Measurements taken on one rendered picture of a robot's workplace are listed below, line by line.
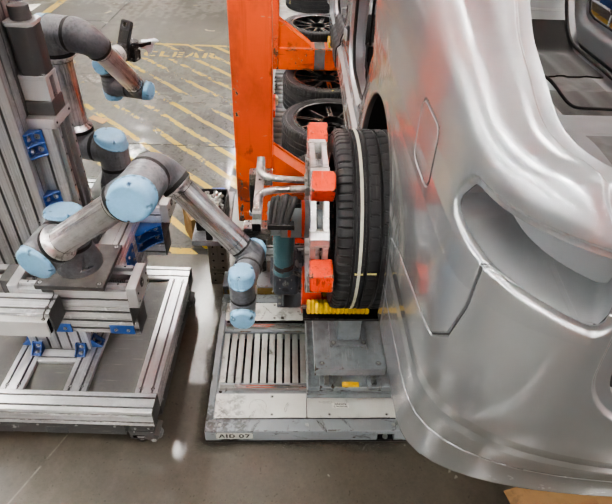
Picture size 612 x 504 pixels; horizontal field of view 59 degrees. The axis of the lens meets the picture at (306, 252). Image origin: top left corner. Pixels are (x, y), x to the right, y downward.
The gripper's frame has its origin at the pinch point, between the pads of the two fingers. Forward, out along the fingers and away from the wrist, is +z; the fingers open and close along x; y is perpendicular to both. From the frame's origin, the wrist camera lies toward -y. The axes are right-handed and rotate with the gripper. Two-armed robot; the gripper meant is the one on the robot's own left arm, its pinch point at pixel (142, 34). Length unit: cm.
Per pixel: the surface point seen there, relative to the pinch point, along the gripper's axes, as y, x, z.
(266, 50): -17, 64, -24
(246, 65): -10, 57, -26
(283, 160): 30, 76, -19
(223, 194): 64, 47, -11
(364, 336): 83, 132, -55
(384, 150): -9, 117, -59
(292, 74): 69, 33, 161
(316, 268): 21, 108, -90
